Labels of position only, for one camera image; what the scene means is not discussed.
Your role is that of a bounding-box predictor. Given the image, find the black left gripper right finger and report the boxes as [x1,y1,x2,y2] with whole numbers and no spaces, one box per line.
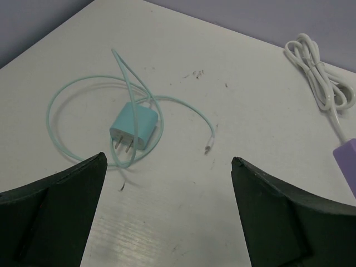
[231,157,355,266]

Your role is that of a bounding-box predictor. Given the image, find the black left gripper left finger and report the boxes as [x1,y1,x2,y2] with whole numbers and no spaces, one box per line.
[1,152,107,266]

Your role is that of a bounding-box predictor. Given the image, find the teal charging cable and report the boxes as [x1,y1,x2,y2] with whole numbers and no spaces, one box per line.
[46,48,217,168]

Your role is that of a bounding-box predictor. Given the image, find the small teal charger plug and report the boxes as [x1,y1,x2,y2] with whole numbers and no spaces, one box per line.
[110,102,158,152]

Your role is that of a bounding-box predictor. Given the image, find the purple power strip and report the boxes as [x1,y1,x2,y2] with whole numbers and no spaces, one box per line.
[333,139,356,197]

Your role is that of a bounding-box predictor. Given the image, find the white coiled power cord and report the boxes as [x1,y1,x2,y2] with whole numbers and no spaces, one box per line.
[283,33,356,142]

